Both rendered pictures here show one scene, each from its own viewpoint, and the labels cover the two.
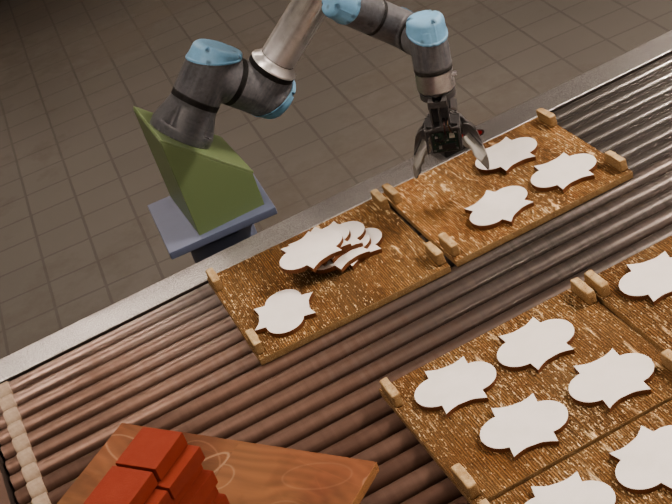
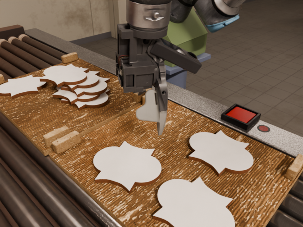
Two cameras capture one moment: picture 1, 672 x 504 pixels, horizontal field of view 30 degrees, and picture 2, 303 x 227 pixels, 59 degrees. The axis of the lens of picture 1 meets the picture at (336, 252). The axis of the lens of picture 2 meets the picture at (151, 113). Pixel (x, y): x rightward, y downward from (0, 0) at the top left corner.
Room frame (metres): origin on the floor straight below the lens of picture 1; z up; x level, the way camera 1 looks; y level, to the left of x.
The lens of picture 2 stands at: (1.95, -0.70, 1.33)
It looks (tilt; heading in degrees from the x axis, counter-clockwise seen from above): 33 degrees down; 57
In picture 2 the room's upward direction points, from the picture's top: straight up
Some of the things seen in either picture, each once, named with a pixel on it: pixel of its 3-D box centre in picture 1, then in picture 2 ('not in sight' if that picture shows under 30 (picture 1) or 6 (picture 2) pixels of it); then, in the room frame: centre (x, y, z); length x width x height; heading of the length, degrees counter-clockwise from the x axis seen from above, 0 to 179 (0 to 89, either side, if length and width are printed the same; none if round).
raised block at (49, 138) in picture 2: (434, 252); (57, 135); (2.04, -0.18, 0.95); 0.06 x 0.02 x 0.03; 12
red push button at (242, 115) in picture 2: not in sight; (240, 116); (2.48, -0.33, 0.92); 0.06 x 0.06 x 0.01; 13
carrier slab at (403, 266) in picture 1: (324, 275); (66, 93); (2.13, 0.04, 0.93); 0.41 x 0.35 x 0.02; 102
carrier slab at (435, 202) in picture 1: (502, 185); (174, 161); (2.22, -0.37, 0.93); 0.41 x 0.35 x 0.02; 103
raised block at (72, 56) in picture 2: (214, 279); (69, 57); (2.22, 0.26, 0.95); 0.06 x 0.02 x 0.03; 12
